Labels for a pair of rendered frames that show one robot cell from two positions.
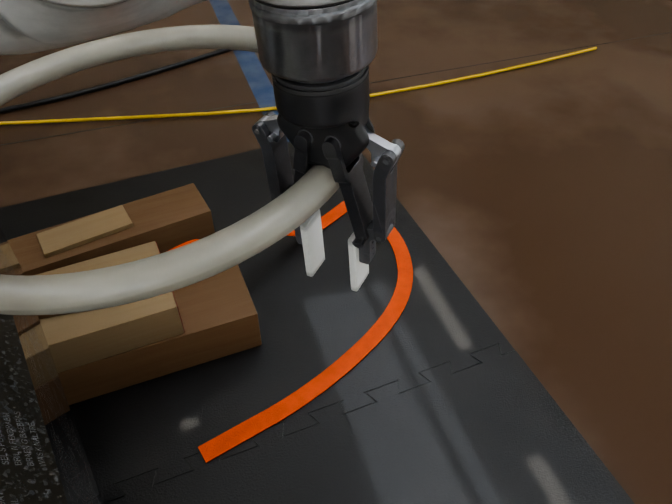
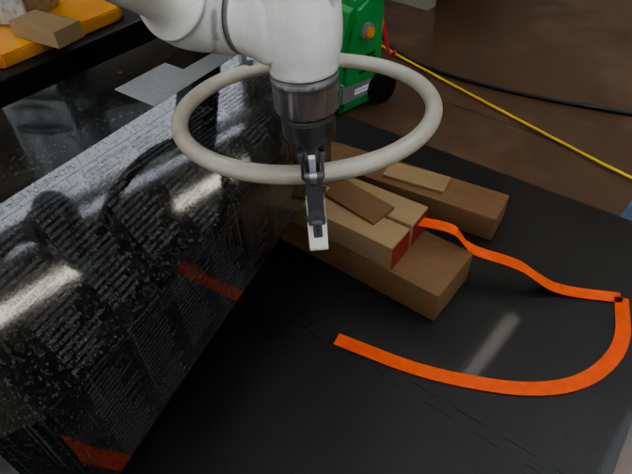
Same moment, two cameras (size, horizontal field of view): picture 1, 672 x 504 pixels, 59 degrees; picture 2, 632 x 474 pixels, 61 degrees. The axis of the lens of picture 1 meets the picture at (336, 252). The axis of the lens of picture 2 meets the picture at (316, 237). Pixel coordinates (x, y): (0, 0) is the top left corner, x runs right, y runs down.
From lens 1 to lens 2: 0.60 m
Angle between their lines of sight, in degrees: 43
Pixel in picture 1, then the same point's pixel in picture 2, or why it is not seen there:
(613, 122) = not seen: outside the picture
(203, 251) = (222, 162)
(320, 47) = (277, 99)
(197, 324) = (402, 272)
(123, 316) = (364, 230)
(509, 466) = not seen: outside the picture
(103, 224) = (427, 181)
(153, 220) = (456, 199)
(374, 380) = (468, 408)
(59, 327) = (334, 211)
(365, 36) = (300, 105)
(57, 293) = (181, 142)
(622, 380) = not seen: outside the picture
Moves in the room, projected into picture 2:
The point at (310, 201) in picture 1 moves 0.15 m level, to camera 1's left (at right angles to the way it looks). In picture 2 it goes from (280, 175) to (239, 128)
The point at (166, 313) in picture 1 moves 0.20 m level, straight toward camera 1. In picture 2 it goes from (385, 248) to (350, 288)
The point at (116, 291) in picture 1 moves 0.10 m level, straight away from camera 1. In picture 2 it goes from (192, 154) to (229, 124)
